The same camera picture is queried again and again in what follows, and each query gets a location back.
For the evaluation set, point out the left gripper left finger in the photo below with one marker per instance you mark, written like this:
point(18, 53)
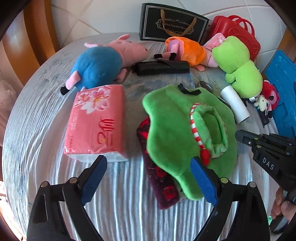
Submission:
point(46, 220)

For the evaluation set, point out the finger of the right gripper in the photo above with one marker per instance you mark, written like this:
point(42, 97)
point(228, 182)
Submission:
point(245, 137)

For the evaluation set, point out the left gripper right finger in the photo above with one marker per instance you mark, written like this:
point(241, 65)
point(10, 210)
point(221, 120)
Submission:
point(250, 221)

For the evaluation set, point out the green plush hat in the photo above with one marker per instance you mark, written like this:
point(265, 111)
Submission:
point(182, 124)

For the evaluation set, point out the maroon knitted beanie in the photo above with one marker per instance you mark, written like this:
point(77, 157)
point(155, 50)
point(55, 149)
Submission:
point(166, 189)

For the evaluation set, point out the person's right hand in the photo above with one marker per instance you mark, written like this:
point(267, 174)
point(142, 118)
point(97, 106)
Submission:
point(286, 208)

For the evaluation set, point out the white paper roll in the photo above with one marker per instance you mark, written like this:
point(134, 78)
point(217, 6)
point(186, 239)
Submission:
point(237, 106)

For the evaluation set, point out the small white plush toy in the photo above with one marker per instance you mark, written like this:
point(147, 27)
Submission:
point(263, 105)

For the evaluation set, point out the red pig plush toy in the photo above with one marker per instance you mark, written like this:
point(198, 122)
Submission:
point(271, 94)

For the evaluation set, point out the blue felt storage bin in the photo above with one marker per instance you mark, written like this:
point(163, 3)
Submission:
point(281, 73)

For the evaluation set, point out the light green frog plush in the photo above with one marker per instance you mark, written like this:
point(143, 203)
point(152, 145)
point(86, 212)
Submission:
point(233, 57)

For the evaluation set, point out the small pink tissue pack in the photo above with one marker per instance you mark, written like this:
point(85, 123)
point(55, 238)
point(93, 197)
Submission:
point(215, 41)

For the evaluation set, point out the red toy suitcase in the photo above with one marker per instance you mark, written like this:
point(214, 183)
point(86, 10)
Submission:
point(236, 26)

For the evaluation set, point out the orange pig plush toy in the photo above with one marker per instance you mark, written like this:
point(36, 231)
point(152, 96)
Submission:
point(184, 49)

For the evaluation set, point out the blue pig plush toy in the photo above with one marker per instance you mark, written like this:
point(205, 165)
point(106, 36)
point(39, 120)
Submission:
point(100, 65)

